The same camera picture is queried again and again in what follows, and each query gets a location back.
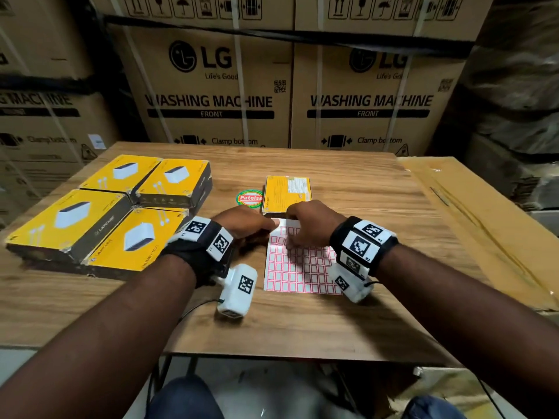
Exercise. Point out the group of yellow boxes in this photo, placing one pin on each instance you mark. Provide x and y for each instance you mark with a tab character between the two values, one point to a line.
105	253

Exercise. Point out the person's right hand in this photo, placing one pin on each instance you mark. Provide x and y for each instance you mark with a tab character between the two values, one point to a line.
316	222

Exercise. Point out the black metal table frame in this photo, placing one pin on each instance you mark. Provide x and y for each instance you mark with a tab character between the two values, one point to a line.
192	364

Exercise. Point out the yellow box handled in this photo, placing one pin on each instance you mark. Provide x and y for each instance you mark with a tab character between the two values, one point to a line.
281	194

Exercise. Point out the person's left leg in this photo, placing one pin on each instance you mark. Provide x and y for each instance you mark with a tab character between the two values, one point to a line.
183	401

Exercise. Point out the black stretch wrap band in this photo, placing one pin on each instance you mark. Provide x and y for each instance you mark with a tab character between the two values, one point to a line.
43	84
349	39

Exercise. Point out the round green red sticker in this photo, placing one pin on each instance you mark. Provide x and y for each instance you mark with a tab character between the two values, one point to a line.
249	198

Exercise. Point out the stack of large printed cartons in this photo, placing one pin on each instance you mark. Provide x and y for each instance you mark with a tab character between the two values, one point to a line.
209	126

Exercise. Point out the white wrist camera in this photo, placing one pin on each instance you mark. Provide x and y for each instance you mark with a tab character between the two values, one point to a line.
238	292
349	285

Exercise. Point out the black wristband with marker tags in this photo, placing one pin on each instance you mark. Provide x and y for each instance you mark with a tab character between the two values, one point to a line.
196	257
362	244

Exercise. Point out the flat brown cardboard sheet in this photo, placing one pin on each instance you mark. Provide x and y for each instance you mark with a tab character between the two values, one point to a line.
476	222

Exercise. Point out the person's right leg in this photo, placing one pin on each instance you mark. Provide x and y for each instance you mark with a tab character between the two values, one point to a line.
432	410

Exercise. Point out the person's leg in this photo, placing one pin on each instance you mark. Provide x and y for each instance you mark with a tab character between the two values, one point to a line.
432	410
183	401

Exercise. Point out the person's left hand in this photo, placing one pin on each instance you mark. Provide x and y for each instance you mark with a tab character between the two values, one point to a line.
244	220

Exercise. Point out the person's right forearm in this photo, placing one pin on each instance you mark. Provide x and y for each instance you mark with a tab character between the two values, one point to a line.
471	309

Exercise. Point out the plastic wrapped cardboard stack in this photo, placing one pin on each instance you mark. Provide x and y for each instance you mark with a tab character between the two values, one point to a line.
515	104

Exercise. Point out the person's left forearm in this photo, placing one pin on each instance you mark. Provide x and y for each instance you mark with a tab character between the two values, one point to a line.
96	344

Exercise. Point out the sheet of red-bordered labels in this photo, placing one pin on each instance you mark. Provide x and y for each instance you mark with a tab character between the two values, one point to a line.
297	274

